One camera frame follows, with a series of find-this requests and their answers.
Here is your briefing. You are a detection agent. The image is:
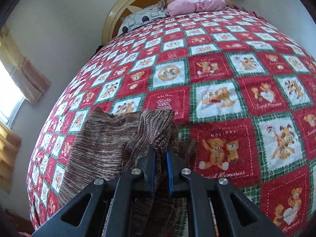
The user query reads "grey patterned pillow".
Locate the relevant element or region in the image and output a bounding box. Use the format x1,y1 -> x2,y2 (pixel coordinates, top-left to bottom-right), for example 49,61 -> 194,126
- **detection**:
117,0 -> 168,36

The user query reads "black item beside bed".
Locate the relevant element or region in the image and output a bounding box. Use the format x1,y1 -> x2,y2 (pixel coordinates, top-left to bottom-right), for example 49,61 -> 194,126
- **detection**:
90,45 -> 103,59

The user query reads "red teddy bear bedspread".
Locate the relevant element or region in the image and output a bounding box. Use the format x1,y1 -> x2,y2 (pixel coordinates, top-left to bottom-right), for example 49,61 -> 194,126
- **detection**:
26,8 -> 315,236

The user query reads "side window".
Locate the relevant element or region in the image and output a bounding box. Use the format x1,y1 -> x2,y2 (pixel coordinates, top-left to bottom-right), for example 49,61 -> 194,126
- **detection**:
0,63 -> 24,127

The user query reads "brown knitted sweater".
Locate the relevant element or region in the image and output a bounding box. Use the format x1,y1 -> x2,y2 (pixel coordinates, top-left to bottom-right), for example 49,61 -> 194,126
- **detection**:
59,108 -> 197,236

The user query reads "yellow side window left curtain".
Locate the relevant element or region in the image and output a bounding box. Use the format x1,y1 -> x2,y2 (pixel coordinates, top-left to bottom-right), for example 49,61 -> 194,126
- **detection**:
0,121 -> 21,193

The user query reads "pink pillow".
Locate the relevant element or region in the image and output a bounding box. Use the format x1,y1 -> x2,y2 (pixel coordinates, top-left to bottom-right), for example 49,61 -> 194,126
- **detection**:
166,0 -> 227,17

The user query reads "beige side window right curtain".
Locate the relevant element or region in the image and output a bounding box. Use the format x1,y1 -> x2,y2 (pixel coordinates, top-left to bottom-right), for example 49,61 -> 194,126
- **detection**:
1,25 -> 51,104

